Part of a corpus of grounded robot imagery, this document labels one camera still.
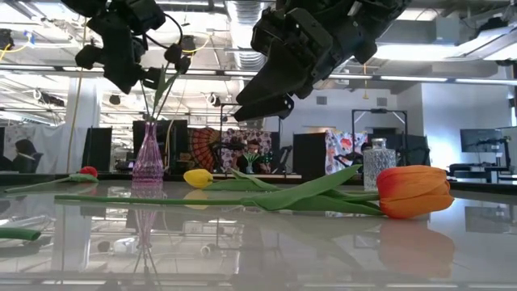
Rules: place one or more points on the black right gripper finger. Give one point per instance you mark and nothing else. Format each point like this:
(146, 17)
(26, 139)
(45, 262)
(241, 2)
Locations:
(274, 78)
(266, 108)

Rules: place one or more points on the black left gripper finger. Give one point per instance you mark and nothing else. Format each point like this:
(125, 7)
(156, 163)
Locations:
(151, 77)
(89, 56)

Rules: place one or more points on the black artificial flower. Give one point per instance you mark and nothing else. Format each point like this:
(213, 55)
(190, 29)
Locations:
(184, 64)

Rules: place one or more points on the small red artificial tulip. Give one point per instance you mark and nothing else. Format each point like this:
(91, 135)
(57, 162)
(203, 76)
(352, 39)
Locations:
(89, 171)

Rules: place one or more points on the large orange artificial tulip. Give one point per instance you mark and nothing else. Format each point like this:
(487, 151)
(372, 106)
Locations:
(416, 192)

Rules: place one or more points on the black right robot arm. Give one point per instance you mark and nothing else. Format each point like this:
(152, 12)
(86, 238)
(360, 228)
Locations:
(363, 24)

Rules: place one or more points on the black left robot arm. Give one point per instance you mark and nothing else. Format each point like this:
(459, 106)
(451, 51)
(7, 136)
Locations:
(81, 6)

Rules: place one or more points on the small background flower vase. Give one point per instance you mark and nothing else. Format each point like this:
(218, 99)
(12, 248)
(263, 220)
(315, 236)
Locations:
(251, 159)

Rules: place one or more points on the purple glass vase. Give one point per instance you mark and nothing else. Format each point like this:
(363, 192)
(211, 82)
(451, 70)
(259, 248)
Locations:
(148, 165)

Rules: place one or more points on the clear cut-glass vase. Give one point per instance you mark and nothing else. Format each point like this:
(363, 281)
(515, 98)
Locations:
(377, 165)

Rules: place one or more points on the floral patterned tapestry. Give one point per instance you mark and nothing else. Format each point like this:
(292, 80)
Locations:
(258, 137)

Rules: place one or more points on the round black ceiling fixture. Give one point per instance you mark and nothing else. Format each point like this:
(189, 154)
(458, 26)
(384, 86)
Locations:
(115, 99)

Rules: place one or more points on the person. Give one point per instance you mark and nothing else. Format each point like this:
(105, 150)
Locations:
(26, 151)
(253, 149)

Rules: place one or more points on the black square cabinet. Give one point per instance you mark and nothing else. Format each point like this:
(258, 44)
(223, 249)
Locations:
(309, 155)

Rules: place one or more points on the tall black cabinet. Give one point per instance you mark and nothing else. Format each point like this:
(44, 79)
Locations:
(177, 145)

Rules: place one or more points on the orange mandala tapestry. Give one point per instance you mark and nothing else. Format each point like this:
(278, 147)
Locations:
(204, 147)

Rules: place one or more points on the white colourful printed cloth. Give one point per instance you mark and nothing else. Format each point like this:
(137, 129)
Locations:
(337, 147)

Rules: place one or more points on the white hanging sheet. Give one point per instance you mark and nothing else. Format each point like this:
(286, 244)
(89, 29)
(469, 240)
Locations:
(56, 149)

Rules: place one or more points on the dark computer monitor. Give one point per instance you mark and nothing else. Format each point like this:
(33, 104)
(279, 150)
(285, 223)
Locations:
(480, 140)

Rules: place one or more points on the black background desk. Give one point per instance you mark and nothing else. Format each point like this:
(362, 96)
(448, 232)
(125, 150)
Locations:
(470, 167)

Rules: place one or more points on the silver corrugated air duct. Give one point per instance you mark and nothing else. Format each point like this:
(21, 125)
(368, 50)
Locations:
(246, 44)

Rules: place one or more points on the black metal station frame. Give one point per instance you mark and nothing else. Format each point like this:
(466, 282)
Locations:
(379, 110)

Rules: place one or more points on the grey rectangular air duct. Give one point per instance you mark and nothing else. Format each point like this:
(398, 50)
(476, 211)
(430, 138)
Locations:
(420, 32)

